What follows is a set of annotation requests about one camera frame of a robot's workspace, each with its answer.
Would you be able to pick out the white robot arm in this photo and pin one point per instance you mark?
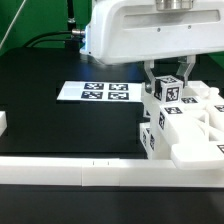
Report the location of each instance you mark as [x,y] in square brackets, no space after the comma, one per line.
[123,31]

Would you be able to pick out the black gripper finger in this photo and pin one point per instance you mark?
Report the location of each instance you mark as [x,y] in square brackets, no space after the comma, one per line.
[186,65]
[150,82]

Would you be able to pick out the white fence wall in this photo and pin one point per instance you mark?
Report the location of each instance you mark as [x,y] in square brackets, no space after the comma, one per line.
[103,172]
[3,122]

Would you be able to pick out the white fence front wall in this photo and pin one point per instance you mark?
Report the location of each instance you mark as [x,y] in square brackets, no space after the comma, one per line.
[103,172]

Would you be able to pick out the white chair backrest frame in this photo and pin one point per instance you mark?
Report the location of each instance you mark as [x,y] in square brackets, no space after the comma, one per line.
[198,122]

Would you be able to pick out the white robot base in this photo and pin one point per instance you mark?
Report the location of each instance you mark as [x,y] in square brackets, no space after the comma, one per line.
[85,40]

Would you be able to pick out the white marker base plate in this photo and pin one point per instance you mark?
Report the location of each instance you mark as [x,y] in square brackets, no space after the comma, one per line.
[100,91]

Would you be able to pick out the white fence left wall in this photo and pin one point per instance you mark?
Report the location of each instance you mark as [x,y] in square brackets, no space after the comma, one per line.
[3,122]

